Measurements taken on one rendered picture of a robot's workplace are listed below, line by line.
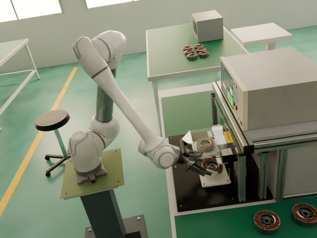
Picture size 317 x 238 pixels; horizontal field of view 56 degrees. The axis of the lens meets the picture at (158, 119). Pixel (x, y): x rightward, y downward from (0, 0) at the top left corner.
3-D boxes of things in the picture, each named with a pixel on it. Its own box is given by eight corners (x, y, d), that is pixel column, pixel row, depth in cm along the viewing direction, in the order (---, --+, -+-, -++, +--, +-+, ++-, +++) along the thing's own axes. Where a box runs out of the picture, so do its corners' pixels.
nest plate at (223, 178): (202, 187, 157) (202, 185, 157) (197, 168, 170) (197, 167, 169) (230, 183, 157) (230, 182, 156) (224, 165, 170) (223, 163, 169)
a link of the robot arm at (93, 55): (100, 70, 134) (117, 59, 144) (75, 36, 131) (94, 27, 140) (85, 82, 143) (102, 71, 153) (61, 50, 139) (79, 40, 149)
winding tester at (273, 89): (242, 131, 136) (242, 91, 125) (221, 90, 173) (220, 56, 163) (329, 119, 135) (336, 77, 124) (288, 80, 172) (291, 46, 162)
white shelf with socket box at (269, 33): (243, 98, 235) (243, 42, 212) (231, 80, 267) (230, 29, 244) (287, 92, 234) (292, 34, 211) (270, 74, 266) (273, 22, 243)
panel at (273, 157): (273, 198, 145) (277, 148, 129) (236, 125, 201) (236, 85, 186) (275, 197, 145) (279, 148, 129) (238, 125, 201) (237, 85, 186)
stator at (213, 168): (204, 177, 156) (203, 172, 155) (200, 164, 166) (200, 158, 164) (225, 175, 156) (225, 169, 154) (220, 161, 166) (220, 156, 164)
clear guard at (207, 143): (185, 171, 135) (184, 161, 132) (179, 141, 155) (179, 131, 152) (258, 161, 133) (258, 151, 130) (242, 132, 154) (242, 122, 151)
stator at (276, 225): (255, 235, 131) (256, 229, 129) (251, 215, 140) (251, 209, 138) (282, 234, 129) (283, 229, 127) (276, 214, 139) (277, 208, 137)
